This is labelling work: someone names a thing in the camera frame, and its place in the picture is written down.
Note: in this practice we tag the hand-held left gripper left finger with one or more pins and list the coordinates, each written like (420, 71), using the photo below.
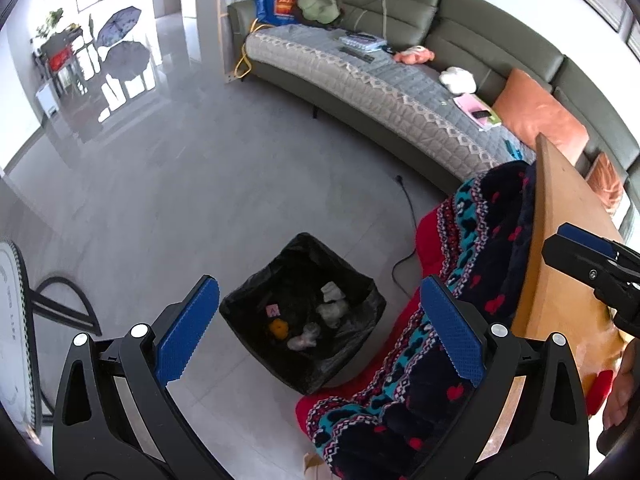
(187, 330)

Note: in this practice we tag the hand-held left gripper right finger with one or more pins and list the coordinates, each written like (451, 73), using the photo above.
(450, 325)

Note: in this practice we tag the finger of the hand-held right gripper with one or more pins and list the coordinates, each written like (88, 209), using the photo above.
(575, 257)

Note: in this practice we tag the black bag lined trash bin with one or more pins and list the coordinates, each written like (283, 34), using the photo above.
(260, 305)

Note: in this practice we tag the person's right hand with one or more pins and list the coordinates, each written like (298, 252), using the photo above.
(625, 390)

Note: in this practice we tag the wooden table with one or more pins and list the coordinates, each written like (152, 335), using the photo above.
(560, 200)

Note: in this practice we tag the red cloth piece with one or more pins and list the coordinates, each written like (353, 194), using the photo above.
(598, 391)

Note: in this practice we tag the small orange pillow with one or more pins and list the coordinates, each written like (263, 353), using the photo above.
(607, 185)

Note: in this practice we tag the patterned fleece blanket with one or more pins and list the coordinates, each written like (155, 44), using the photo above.
(480, 240)

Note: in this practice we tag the grey crumpled tissue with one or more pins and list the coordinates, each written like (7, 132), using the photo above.
(332, 313)
(302, 340)

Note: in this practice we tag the white crumpled tissue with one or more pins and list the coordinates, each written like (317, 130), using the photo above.
(332, 291)

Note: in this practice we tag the large orange pillow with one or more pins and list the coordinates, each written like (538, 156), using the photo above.
(540, 115)

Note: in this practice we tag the small black phone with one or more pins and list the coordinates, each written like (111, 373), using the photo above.
(482, 114)

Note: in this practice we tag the pink booklet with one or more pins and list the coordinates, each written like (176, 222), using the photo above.
(470, 105)

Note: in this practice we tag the white plush toy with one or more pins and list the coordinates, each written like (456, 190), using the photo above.
(457, 80)

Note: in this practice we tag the pink plush toy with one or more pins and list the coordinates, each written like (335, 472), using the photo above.
(414, 56)

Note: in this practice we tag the white floor appliance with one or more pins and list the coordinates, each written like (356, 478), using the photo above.
(46, 100)

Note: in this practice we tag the dark grey umbrella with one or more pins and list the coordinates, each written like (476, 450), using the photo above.
(127, 60)

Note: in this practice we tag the long black remote control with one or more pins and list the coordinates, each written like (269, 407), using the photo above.
(356, 54)

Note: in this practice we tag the grey quilted sofa cover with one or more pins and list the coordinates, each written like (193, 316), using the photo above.
(325, 65)

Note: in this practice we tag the stack of booklets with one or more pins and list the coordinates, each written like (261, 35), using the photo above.
(362, 41)

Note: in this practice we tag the dark side table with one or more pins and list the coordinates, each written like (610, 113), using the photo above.
(59, 55)

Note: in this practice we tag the blue patterned umbrella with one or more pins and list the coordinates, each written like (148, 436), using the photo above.
(120, 25)

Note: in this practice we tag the potted plants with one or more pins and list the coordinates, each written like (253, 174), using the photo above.
(50, 22)

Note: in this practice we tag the green hat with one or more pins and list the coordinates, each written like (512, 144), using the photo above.
(320, 7)

